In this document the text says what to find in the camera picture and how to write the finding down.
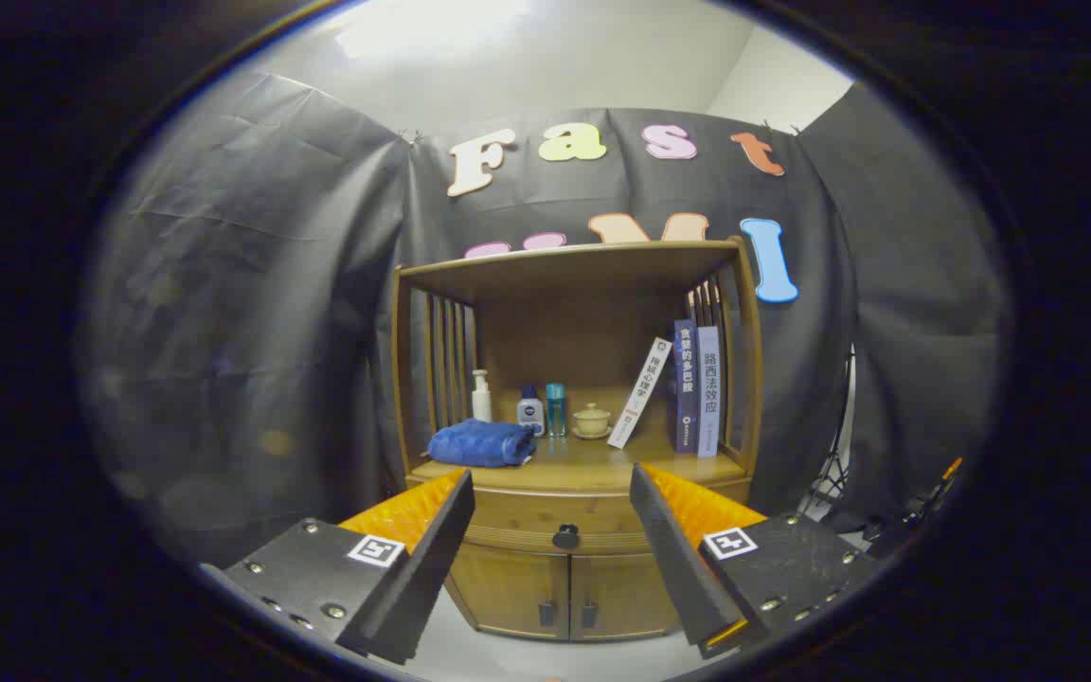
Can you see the wooden drawer with black knob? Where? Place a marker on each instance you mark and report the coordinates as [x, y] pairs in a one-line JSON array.
[[527, 511]]

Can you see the orange and black clamp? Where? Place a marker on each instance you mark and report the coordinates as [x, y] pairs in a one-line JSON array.
[[943, 483]]

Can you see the beige lidded teacup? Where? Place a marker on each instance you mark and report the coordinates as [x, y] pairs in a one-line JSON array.
[[591, 421]]

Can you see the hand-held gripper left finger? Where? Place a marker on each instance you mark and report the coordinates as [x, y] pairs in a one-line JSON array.
[[432, 559]]

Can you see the dark blue book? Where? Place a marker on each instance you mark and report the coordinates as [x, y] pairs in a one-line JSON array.
[[685, 388]]

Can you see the black light stand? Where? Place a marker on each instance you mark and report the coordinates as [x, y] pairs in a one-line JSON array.
[[830, 474]]

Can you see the small white blue-capped bottle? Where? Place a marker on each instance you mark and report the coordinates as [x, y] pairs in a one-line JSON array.
[[530, 417]]

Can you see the light purple book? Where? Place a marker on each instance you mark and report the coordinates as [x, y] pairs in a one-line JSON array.
[[709, 393]]

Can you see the clear blue bottle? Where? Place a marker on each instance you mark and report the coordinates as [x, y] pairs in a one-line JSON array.
[[556, 412]]

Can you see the wooden countertop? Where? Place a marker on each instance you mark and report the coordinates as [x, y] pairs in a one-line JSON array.
[[583, 461]]

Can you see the black backdrop cloth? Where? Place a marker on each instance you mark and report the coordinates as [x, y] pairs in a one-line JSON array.
[[271, 284]]

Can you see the blue folded towel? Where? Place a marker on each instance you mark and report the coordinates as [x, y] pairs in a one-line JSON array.
[[479, 443]]

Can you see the wooden cabinet door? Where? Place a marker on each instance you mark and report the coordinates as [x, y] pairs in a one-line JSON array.
[[508, 587], [621, 592]]

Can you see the white pump bottle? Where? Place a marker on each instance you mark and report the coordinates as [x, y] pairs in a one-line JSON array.
[[481, 403]]

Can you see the white book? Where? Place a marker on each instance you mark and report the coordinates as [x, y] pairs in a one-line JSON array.
[[640, 393]]

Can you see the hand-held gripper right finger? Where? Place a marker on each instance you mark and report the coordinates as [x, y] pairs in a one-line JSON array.
[[673, 559]]

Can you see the wooden cabinet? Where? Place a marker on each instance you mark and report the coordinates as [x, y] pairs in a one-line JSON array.
[[564, 332]]

